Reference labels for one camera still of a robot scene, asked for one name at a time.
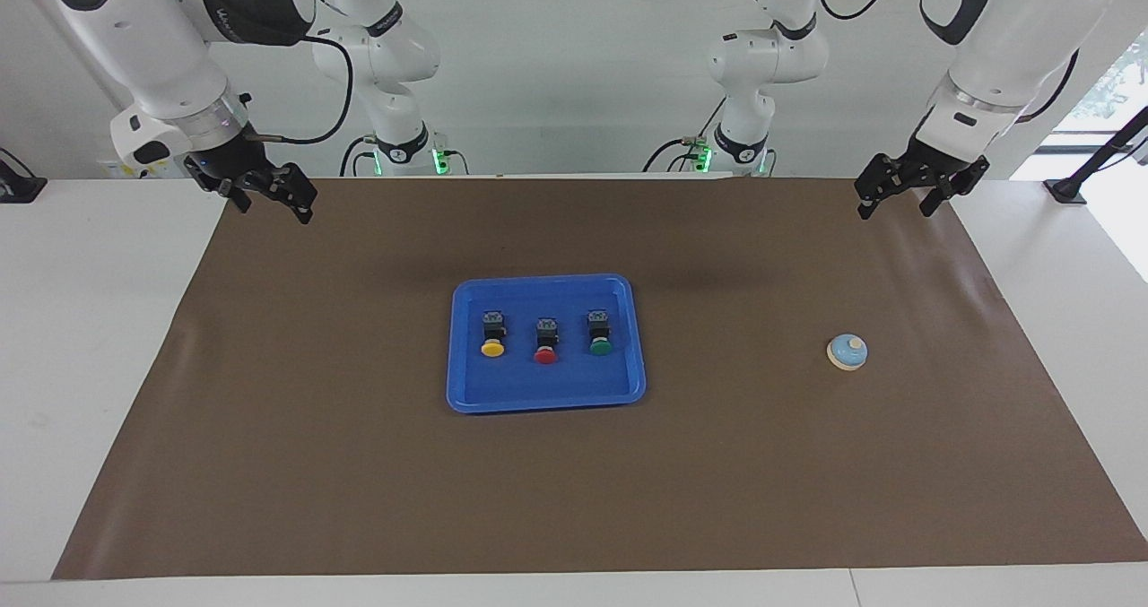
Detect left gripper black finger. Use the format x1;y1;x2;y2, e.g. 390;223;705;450
853;152;900;221
918;183;958;219

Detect light blue desk bell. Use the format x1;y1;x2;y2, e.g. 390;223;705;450
826;333;869;372

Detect blue plastic tray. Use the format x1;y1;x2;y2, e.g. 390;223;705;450
446;273;648;414

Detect white power strip box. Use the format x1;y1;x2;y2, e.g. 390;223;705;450
97;150;194;179

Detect black clamp stand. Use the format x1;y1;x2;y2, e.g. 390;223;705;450
1043;105;1148;204

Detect brown table mat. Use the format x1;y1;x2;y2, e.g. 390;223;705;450
52;177;1148;581

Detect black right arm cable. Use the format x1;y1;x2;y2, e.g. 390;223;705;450
247;35;356;145

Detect black right base cable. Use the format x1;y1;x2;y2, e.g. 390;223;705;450
338;134;382;178

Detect black base cable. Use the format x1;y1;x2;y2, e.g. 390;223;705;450
641;96;729;175
338;134;382;178

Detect black left base cable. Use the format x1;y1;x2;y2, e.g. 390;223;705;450
641;96;729;175

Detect black bracket mount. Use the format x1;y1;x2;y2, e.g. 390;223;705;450
0;148;48;204

